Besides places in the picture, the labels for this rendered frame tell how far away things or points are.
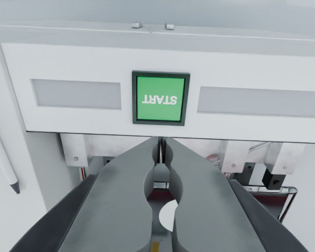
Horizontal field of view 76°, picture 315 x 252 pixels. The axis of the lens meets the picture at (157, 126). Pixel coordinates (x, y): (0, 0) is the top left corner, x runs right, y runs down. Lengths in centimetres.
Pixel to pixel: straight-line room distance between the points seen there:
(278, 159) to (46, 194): 34
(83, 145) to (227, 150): 21
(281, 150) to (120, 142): 25
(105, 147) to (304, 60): 28
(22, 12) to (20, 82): 111
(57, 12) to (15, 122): 104
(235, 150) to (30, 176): 28
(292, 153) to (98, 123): 28
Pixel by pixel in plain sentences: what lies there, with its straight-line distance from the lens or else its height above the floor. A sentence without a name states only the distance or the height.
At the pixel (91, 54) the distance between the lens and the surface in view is 21.
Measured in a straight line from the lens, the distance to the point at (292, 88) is 25.
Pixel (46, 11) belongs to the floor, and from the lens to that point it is 129.
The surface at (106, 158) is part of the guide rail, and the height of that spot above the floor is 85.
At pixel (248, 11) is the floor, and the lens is 124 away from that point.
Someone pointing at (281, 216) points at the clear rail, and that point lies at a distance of 47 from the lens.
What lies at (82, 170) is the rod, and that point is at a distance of 36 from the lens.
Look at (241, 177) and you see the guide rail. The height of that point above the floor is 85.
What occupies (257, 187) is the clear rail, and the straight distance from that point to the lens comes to 40.
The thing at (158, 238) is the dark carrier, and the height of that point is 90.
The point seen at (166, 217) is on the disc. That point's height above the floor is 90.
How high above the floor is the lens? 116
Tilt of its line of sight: 62 degrees down
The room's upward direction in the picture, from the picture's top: 179 degrees counter-clockwise
